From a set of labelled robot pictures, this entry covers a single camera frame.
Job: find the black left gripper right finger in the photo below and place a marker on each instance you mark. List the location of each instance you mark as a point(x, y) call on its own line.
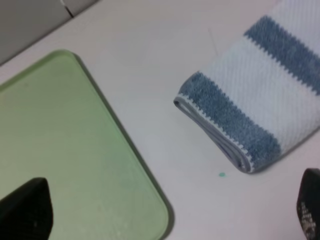
point(308, 204)

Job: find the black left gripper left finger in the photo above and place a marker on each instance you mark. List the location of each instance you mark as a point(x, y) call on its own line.
point(27, 212)

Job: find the blue white striped towel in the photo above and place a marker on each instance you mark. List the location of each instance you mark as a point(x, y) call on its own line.
point(261, 98)

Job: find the green plastic tray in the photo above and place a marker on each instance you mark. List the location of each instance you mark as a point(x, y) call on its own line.
point(55, 124)

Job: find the small green sticker dot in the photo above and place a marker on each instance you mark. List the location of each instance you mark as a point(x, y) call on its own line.
point(222, 174)

